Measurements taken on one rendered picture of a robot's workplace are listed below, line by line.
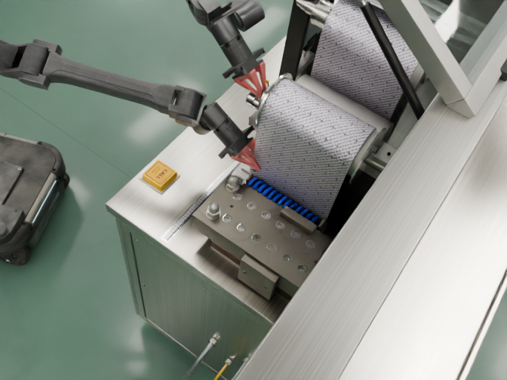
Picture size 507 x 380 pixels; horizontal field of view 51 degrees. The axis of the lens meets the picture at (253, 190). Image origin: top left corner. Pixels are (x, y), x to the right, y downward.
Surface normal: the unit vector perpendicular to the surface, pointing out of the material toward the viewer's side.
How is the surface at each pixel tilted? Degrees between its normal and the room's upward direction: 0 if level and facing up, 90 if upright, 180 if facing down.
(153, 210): 0
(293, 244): 0
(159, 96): 21
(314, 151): 90
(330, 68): 92
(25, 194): 0
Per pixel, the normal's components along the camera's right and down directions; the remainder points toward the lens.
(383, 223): 0.11, -0.55
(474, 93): 0.55, -0.15
